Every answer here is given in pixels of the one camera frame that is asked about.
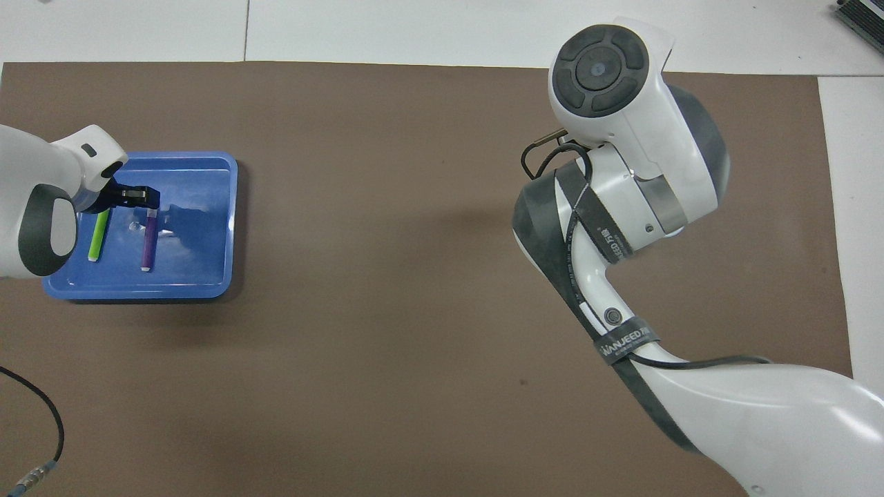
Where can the purple pen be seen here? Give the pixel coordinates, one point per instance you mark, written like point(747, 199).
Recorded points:
point(148, 245)

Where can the blue plastic tray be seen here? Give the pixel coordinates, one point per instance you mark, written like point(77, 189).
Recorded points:
point(200, 262)

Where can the green pen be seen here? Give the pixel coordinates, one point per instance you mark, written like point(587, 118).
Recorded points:
point(99, 238)

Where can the grey ribbed device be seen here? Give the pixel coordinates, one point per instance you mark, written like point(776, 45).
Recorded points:
point(863, 17)

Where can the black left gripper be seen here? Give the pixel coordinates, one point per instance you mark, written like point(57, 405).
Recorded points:
point(109, 197)

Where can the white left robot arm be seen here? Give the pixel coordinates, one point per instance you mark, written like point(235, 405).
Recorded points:
point(27, 172)

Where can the brown table mat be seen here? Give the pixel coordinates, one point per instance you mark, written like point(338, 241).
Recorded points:
point(387, 386)

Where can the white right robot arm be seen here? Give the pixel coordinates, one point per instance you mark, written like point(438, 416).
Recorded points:
point(621, 138)

